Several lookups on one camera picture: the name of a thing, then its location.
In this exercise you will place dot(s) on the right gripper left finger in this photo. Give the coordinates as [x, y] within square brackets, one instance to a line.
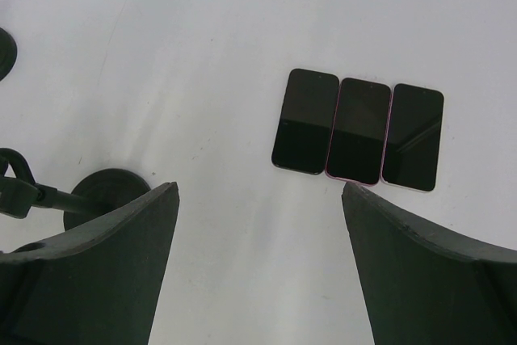
[97, 283]

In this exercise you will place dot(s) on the white silver phone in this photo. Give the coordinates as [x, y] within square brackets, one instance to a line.
[413, 138]

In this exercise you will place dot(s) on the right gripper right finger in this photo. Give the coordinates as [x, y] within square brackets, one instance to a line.
[426, 284]

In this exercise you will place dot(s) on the black stand holding white phone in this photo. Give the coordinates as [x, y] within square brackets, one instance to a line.
[96, 195]

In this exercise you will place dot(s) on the black phone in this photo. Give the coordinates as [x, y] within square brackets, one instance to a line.
[303, 135]

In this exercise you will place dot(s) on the black stand holding purple phone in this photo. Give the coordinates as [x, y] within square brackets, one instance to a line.
[8, 53]

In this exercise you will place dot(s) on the purple phone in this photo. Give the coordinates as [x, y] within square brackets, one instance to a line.
[358, 135]

